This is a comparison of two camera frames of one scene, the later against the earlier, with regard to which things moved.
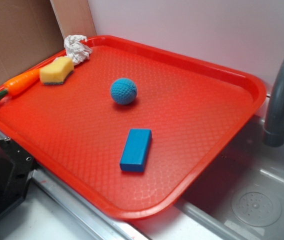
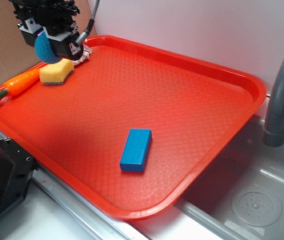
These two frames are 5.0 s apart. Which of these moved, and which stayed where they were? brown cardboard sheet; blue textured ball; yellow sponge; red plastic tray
Moved: blue textured ball
Stayed: brown cardboard sheet; red plastic tray; yellow sponge
